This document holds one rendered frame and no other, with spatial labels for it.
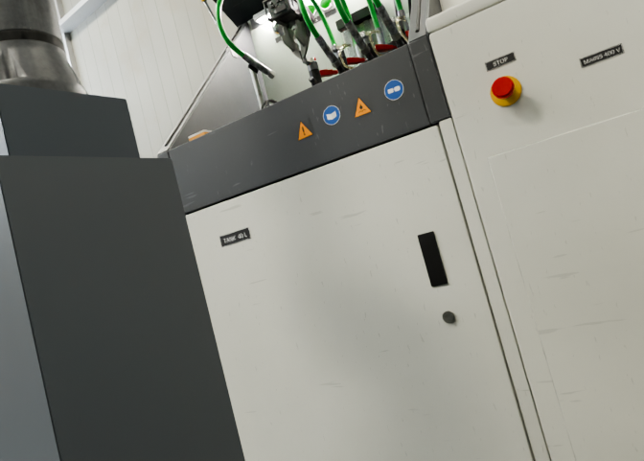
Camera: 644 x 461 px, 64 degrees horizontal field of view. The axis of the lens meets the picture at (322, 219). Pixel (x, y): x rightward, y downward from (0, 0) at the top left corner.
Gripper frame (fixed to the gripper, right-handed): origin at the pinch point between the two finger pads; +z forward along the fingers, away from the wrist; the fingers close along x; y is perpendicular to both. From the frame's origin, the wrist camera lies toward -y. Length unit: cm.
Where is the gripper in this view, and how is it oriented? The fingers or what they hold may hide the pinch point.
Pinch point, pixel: (302, 55)
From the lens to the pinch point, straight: 137.6
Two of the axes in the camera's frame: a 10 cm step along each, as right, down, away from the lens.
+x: 8.5, -2.6, -4.5
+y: -4.6, 0.5, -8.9
